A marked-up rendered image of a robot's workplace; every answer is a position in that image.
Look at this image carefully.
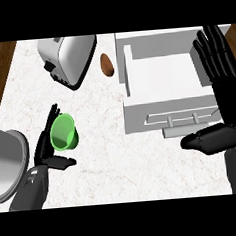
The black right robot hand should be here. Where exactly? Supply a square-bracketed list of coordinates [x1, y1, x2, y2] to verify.
[170, 22, 236, 158]

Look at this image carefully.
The grey round pot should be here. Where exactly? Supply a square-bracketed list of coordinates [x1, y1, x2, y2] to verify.
[0, 123, 34, 206]

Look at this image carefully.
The silver toaster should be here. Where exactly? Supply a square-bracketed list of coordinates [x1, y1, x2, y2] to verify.
[36, 33, 102, 94]

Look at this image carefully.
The white drawer front with handle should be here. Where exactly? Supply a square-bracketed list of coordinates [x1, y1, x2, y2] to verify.
[122, 94, 226, 143]

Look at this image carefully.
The brown potato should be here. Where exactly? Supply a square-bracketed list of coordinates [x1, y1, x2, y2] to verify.
[99, 52, 116, 78]

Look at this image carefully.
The white open drawer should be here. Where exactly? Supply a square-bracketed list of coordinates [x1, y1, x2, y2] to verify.
[113, 23, 236, 108]

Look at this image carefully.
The green cup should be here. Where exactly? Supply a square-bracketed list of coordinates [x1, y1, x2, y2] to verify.
[47, 111, 81, 152]

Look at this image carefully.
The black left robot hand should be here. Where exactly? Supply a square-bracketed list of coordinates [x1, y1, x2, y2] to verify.
[29, 102, 78, 174]

